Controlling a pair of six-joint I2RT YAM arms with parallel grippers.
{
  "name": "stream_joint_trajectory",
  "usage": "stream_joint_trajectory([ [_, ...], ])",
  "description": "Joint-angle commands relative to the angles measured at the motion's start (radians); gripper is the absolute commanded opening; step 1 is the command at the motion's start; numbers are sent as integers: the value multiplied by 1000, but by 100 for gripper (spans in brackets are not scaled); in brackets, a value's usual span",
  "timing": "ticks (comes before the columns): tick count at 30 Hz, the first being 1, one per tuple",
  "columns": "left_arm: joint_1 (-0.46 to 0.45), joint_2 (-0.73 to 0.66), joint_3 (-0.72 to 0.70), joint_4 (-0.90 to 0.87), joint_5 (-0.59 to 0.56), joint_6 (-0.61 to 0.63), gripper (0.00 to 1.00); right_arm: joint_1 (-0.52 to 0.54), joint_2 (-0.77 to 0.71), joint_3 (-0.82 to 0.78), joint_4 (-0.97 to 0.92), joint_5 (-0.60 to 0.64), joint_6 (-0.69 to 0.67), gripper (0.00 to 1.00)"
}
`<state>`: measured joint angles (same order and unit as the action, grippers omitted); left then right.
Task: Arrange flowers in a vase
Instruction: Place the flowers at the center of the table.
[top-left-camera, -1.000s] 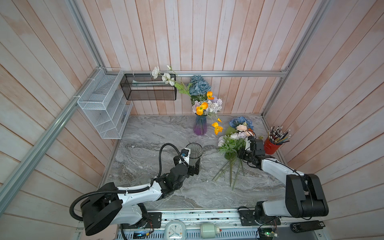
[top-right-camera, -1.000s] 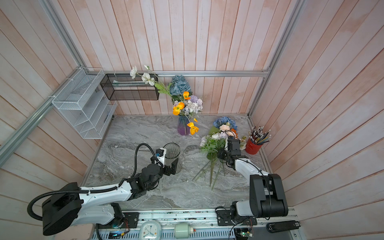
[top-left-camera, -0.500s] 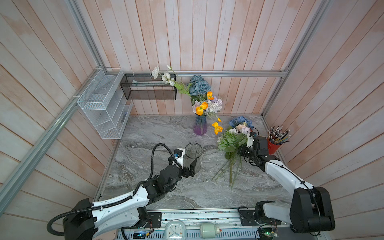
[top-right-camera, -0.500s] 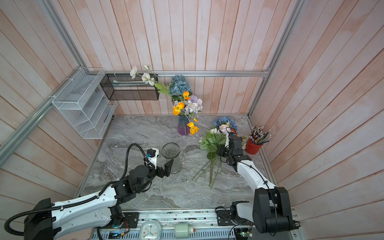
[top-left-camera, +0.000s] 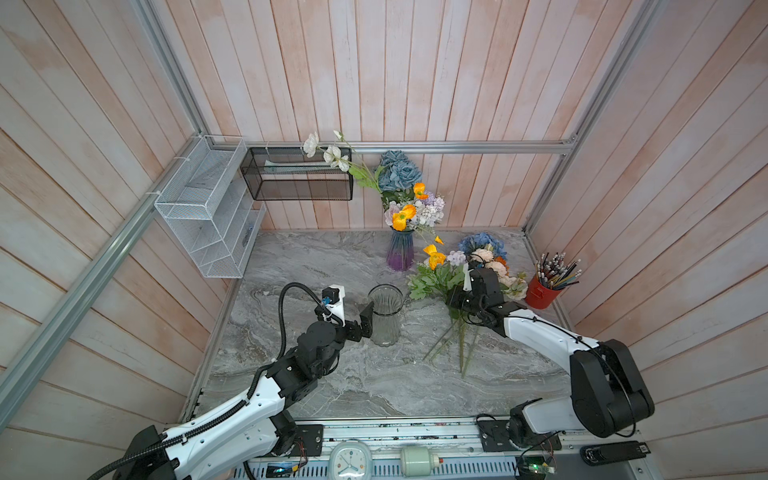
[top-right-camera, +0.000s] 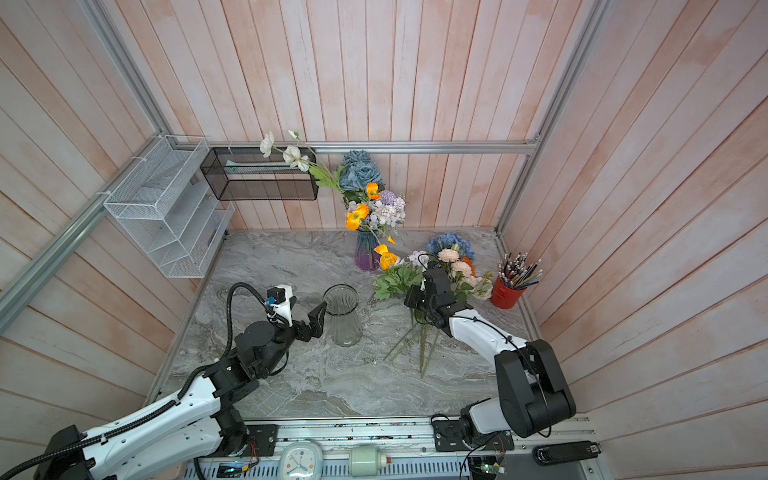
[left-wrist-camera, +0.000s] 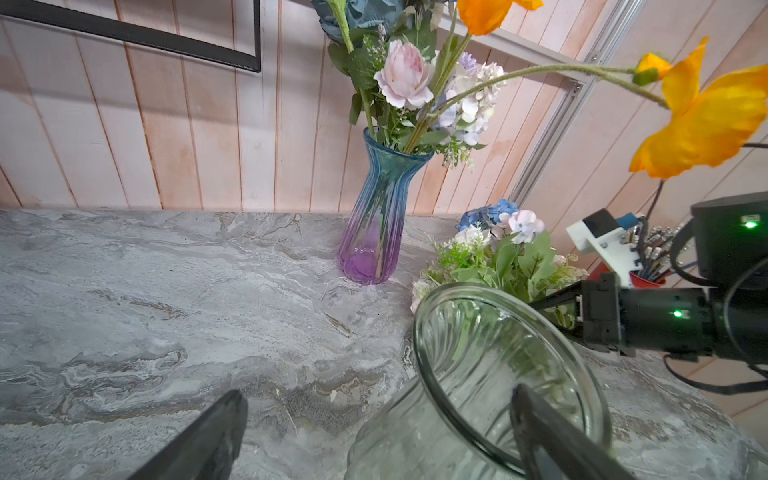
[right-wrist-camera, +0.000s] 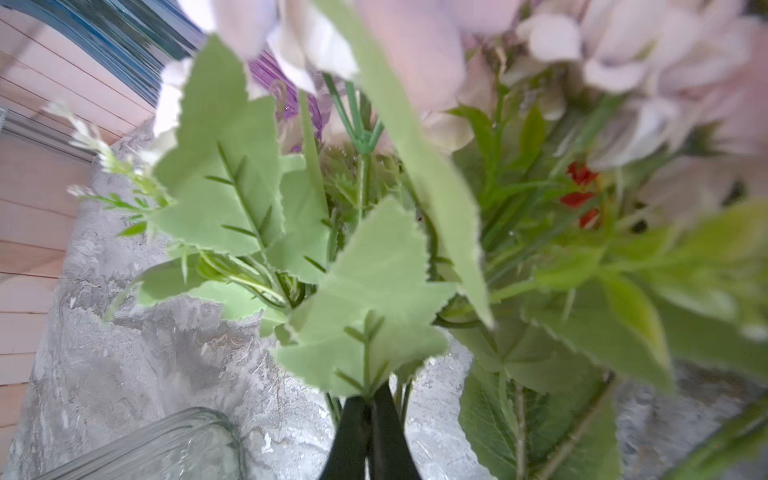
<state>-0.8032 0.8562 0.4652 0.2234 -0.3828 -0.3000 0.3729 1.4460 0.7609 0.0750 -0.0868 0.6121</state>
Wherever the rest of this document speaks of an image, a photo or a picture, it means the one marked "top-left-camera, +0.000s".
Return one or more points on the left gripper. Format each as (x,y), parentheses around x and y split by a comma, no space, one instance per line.
(352,326)

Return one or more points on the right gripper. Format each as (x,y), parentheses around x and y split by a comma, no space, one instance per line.
(453,297)

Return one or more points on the clear grey glass vase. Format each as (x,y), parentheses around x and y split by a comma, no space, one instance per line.
(388,302)

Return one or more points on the blue purple glass vase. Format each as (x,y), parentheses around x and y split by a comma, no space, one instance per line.
(400,254)

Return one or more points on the orange poppy flower bunch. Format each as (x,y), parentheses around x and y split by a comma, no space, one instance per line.
(428,235)

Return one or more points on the pastel purple flower bunch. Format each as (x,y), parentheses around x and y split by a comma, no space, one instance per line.
(417,214)

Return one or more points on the blue rose bunch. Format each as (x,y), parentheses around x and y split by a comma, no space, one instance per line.
(397,176)

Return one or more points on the white flower stem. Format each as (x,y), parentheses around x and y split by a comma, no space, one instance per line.
(333,157)

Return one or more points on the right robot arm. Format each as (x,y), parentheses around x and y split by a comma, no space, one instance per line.
(607,391)

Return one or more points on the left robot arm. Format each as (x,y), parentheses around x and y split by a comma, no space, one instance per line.
(255,422)

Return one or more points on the mixed blue pink bouquet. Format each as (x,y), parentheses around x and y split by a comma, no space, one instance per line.
(441,272)

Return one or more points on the red pencil cup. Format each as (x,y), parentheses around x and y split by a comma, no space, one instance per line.
(538,296)

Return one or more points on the white analog clock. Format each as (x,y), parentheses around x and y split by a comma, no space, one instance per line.
(350,460)

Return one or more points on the pale green cylinder device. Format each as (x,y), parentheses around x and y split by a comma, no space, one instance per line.
(417,461)

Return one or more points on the black mesh basket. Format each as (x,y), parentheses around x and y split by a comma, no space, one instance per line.
(287,174)

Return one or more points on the green circuit board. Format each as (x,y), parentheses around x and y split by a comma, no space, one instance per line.
(535,468)

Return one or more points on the black remote device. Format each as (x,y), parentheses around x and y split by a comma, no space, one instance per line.
(610,453)

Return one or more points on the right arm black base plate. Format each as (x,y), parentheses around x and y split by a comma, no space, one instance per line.
(495,435)

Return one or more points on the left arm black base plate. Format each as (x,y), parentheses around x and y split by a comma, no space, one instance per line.
(303,440)

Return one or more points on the white wire mesh shelf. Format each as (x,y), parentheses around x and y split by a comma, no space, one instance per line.
(207,205)

